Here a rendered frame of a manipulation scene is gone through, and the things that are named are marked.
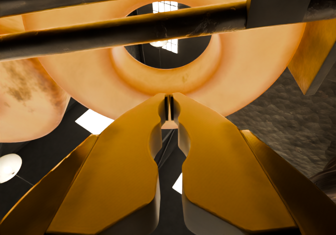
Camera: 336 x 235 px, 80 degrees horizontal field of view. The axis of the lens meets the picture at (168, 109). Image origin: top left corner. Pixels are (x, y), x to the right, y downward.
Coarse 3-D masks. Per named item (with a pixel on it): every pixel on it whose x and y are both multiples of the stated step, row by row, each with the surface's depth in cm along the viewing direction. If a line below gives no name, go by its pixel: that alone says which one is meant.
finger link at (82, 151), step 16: (80, 144) 8; (64, 160) 7; (80, 160) 7; (48, 176) 6; (64, 176) 6; (32, 192) 6; (48, 192) 6; (64, 192) 6; (16, 208) 6; (32, 208) 6; (48, 208) 6; (0, 224) 5; (16, 224) 5; (32, 224) 5; (48, 224) 5
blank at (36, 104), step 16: (16, 16) 12; (0, 32) 11; (0, 64) 12; (16, 64) 12; (32, 64) 12; (0, 80) 13; (16, 80) 13; (32, 80) 13; (48, 80) 14; (0, 96) 14; (16, 96) 15; (32, 96) 15; (48, 96) 15; (64, 96) 16; (0, 112) 16; (16, 112) 16; (32, 112) 16; (48, 112) 16; (0, 128) 18; (16, 128) 18; (32, 128) 18; (48, 128) 18
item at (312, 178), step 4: (332, 160) 50; (328, 164) 52; (332, 164) 49; (324, 168) 53; (328, 168) 50; (332, 168) 42; (320, 172) 45; (324, 172) 44; (328, 172) 43; (332, 172) 42; (312, 176) 47; (316, 176) 46; (320, 176) 45; (324, 176) 44; (312, 180) 47; (316, 180) 46
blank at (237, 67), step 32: (128, 0) 10; (160, 0) 10; (192, 0) 10; (224, 0) 10; (256, 32) 11; (288, 32) 11; (64, 64) 12; (96, 64) 12; (128, 64) 15; (192, 64) 16; (224, 64) 12; (256, 64) 13; (96, 96) 15; (128, 96) 15; (192, 96) 15; (224, 96) 15; (256, 96) 15
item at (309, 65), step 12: (312, 24) 10; (324, 24) 10; (312, 36) 11; (324, 36) 10; (300, 48) 12; (312, 48) 11; (324, 48) 10; (300, 60) 12; (312, 60) 11; (324, 60) 10; (300, 72) 12; (312, 72) 11; (324, 72) 10; (300, 84) 12; (312, 84) 11
